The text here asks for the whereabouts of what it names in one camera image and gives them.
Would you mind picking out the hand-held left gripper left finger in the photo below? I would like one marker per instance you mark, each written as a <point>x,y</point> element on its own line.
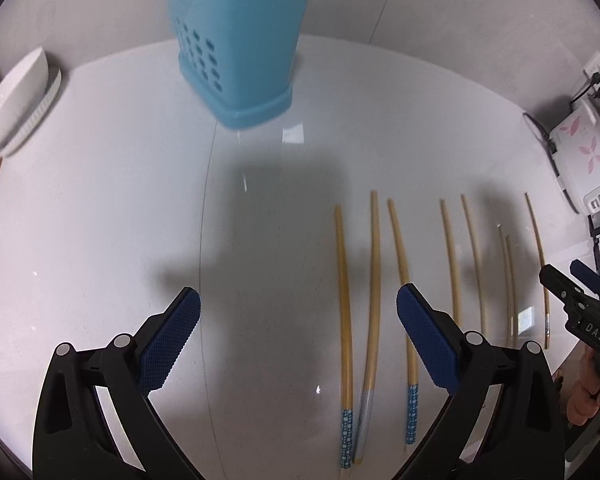
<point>172,335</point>

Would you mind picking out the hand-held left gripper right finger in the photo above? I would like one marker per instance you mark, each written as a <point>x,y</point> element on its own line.
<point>425,335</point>

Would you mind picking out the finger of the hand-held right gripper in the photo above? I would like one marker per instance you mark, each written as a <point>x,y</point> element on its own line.
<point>587,275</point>
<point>562,292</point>

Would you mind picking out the set of bamboo chopsticks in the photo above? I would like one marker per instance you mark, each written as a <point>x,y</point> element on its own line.
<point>344,310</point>

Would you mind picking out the blue plastic utensil holder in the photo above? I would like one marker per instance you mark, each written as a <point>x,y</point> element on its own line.
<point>235,45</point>

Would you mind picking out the person's right hand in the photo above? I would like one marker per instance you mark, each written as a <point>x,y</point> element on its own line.
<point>587,390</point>

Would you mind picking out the white flowered rice cooker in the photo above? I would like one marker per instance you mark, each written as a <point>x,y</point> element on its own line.
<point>585,145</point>

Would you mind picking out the white ribbed plate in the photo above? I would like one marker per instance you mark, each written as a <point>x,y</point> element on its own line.
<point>45,102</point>

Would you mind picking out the white ceramic bowl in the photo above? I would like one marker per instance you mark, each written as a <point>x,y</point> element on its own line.
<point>15,95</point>

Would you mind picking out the small white wall socket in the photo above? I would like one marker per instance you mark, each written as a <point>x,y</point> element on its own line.
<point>592,65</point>

